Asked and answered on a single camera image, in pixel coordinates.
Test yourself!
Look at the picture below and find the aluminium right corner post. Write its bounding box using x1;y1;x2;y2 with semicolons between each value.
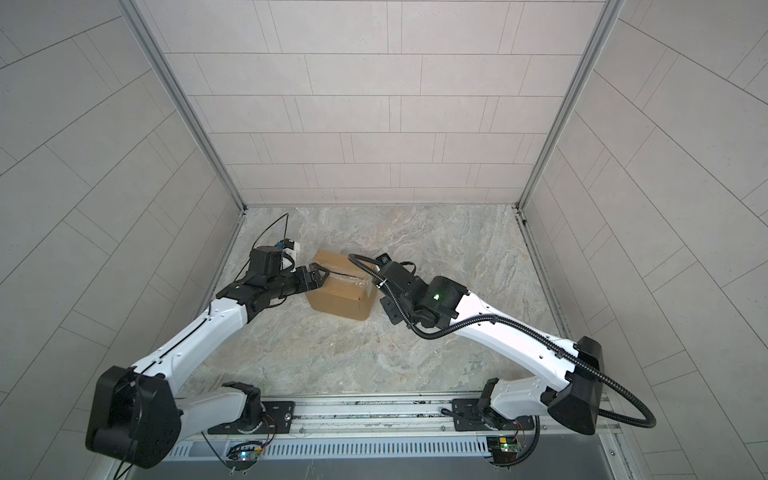
517;0;624;214

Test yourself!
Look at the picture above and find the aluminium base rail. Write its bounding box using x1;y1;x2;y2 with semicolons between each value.
206;391;622;442

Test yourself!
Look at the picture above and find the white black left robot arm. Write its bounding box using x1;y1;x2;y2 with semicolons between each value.
85;240;330;468

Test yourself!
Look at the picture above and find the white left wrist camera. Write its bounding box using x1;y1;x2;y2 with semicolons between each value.
276;238;301;256

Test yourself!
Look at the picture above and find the aluminium corner post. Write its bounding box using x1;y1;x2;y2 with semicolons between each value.
517;0;624;214
116;0;247;214

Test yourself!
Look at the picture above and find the thin black left camera cable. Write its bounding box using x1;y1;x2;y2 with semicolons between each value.
230;212;290;283

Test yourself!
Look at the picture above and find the left green circuit board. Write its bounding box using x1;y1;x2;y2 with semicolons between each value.
227;441;265;464

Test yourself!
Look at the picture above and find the brown cardboard express box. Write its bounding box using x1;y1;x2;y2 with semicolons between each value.
306;250;377;321

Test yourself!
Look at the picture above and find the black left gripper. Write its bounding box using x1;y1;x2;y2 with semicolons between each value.
265;263;332;302

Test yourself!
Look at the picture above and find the green circuit board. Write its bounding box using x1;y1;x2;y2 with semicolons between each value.
227;441;265;464
486;436;522;466

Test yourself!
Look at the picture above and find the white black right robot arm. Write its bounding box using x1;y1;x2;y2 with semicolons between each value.
374;254;603;435

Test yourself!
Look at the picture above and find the aluminium left corner post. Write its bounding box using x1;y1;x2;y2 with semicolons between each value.
116;0;247;214

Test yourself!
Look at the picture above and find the white slotted vent strip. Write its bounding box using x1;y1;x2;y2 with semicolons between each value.
261;436;491;460

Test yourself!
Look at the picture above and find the right green circuit board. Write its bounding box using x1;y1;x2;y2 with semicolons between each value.
486;436;522;466

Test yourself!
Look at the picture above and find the black corrugated cable conduit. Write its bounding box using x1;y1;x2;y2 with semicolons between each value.
347;253;658;430

